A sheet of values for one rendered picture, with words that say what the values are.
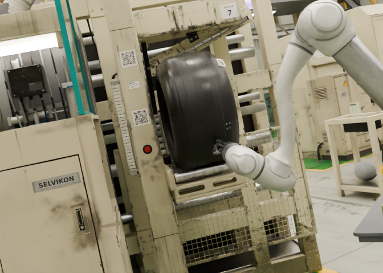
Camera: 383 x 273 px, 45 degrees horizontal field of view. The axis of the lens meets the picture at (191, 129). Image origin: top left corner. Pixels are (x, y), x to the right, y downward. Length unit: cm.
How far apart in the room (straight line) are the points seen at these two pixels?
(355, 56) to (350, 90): 544
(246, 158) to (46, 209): 71
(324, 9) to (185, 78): 81
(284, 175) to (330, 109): 518
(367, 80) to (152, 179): 115
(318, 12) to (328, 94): 541
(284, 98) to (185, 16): 102
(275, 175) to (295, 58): 44
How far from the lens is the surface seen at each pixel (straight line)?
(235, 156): 172
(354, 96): 710
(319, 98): 708
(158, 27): 258
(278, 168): 179
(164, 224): 233
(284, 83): 176
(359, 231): 185
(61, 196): 155
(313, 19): 155
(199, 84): 211
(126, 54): 228
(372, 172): 484
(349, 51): 162
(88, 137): 153
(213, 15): 264
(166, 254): 237
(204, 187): 222
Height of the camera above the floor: 123
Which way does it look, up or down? 3 degrees down
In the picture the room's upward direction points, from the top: 12 degrees counter-clockwise
